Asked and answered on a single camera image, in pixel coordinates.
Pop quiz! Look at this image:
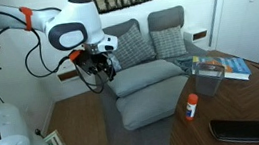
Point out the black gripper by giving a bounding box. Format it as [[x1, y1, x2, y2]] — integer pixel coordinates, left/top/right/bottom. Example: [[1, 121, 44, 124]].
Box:
[[94, 49, 119, 85]]

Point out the orange capped glue stick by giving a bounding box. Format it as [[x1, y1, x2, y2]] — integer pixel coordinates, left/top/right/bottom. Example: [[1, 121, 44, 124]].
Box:
[[182, 92, 202, 123]]

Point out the thin grey mattress cushion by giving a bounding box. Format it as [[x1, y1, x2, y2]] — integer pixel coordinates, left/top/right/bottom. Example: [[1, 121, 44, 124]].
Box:
[[104, 55, 188, 100]]

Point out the large grey checked pillow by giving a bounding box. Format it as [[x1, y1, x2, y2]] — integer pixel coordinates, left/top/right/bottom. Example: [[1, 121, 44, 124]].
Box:
[[108, 21, 159, 71]]

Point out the thick grey mattress cushion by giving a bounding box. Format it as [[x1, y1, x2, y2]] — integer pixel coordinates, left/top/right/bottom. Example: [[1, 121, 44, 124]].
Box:
[[113, 74, 196, 133]]

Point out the small grey checked pillow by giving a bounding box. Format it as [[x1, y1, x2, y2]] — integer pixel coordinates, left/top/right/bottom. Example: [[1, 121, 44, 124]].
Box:
[[149, 24, 189, 61]]

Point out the dark teal cloth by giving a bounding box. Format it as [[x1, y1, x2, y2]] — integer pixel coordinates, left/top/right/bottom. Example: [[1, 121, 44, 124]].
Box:
[[172, 55, 198, 77]]

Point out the small black plug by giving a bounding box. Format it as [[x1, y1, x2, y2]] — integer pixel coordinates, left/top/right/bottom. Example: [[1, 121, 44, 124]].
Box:
[[34, 127, 45, 139]]

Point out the clear plastic container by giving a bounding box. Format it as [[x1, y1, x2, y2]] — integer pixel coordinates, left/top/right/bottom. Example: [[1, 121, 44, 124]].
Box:
[[191, 59, 229, 99]]

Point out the colourful blue book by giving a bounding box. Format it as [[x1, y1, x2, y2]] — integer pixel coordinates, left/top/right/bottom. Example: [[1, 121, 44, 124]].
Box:
[[189, 49, 253, 88]]

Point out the black flat case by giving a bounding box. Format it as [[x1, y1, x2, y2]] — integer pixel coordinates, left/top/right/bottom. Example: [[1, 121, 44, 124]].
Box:
[[207, 113, 259, 145]]

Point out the orange cable clip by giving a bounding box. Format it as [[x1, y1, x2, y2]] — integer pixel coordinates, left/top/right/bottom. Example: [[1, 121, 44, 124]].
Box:
[[67, 49, 83, 62]]

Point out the white wall shelf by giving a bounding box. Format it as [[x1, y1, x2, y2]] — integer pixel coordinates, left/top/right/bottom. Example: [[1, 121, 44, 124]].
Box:
[[182, 25, 210, 45], [55, 60, 81, 84]]

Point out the orange cable strap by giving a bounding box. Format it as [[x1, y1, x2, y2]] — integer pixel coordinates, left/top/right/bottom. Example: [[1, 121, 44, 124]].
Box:
[[18, 5, 36, 33]]

